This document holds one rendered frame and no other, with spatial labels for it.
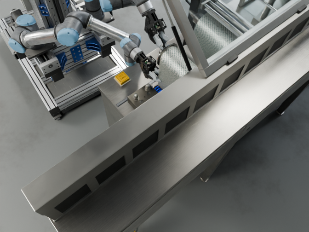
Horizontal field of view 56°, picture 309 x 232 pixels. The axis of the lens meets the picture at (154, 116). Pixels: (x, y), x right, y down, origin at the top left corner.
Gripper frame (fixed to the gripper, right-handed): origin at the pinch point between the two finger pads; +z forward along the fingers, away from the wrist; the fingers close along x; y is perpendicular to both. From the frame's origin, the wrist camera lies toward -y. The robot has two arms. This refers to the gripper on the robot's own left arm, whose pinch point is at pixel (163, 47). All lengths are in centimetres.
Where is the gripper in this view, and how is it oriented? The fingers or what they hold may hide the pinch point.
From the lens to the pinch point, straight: 162.4
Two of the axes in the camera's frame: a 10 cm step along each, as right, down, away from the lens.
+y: 4.4, 0.9, -8.9
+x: 7.7, -5.6, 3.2
